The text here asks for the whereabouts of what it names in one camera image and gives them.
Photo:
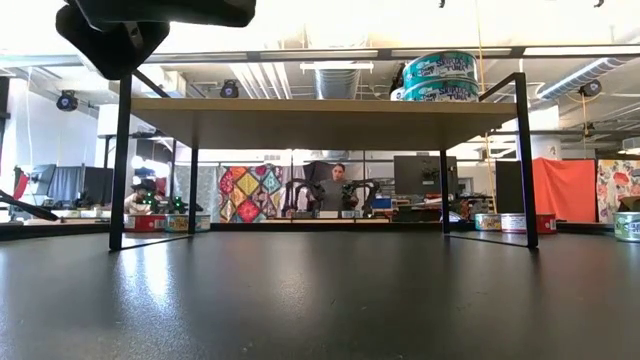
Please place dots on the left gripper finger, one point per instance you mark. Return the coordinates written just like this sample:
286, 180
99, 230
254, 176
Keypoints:
115, 50

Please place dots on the wooden cutting board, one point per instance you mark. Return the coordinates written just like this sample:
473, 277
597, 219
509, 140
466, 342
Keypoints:
320, 125

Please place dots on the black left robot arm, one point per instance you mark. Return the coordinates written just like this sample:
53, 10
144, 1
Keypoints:
30, 206

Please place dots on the red label seafood can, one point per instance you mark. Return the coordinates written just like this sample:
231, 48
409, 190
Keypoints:
145, 223
511, 223

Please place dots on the blue curtain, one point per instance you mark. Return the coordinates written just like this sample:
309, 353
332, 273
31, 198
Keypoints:
65, 185

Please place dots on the grey overhead beam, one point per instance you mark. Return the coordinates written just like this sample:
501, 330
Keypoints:
320, 54

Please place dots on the black background robot arms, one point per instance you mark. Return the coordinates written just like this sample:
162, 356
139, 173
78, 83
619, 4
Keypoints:
150, 200

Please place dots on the white ceiling light fixture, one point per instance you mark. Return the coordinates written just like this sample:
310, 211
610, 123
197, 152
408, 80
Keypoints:
336, 66

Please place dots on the colourful patchwork quilt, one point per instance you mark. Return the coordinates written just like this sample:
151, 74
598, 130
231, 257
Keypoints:
250, 195

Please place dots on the person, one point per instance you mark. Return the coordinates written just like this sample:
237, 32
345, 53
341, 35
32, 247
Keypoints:
334, 195

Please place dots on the small blue box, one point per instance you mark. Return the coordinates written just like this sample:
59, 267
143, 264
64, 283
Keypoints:
382, 203

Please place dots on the black table mat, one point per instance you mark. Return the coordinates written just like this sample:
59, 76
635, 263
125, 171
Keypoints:
320, 300

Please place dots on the black panel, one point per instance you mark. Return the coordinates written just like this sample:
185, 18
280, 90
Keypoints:
507, 187

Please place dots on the orange cloth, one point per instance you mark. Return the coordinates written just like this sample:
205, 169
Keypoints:
565, 190

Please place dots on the floral patterned cloth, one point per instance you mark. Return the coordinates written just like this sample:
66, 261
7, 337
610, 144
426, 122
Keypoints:
617, 182

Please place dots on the black ceiling camera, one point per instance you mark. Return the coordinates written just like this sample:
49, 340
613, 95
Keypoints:
590, 88
397, 75
229, 89
66, 100

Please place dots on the grey ceiling duct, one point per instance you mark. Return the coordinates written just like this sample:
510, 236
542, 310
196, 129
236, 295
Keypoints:
337, 82

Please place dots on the white spiral duct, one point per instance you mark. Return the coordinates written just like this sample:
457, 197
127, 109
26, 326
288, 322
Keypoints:
580, 75

